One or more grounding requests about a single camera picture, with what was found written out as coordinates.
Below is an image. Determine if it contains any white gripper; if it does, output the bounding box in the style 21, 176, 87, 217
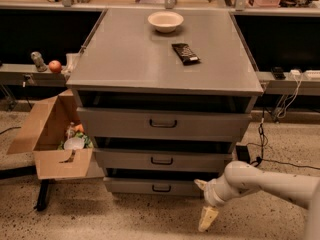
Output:
194, 179, 229, 232

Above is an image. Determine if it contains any grey bottom drawer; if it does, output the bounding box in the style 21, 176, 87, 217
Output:
103, 177, 203, 197

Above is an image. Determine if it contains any grey drawer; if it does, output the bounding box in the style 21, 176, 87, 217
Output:
77, 108, 251, 142
103, 177, 203, 197
95, 149, 232, 173

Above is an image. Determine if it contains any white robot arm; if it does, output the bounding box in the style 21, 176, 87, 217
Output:
195, 161, 320, 240

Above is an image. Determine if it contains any grey middle drawer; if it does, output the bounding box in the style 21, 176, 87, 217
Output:
95, 149, 232, 173

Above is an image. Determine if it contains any grey drawer cabinet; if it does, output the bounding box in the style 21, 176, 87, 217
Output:
67, 8, 263, 182

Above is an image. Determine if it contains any grey top drawer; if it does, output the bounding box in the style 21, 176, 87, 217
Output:
77, 108, 251, 142

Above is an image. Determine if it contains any black power adapter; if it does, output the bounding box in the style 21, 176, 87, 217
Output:
236, 145, 251, 163

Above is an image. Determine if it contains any white bowl in box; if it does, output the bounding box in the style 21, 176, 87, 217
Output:
63, 137, 85, 150

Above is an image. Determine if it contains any black remote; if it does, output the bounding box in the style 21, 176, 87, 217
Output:
271, 67, 286, 80

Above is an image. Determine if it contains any black snack bar wrapper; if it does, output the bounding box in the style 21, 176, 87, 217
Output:
172, 43, 200, 65

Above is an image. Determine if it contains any white power strip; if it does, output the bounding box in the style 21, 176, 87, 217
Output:
304, 70, 320, 80

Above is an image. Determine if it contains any cardboard box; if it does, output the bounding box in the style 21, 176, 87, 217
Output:
7, 90, 92, 179

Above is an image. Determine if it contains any black floor stand leg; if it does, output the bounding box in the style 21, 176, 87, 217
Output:
0, 165, 50, 211

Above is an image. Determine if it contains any red apple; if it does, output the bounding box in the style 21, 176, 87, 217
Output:
48, 60, 62, 73

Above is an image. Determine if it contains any grey small figurine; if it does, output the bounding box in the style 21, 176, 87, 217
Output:
31, 51, 47, 72

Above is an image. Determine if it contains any black cable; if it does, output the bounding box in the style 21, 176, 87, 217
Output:
245, 107, 320, 171

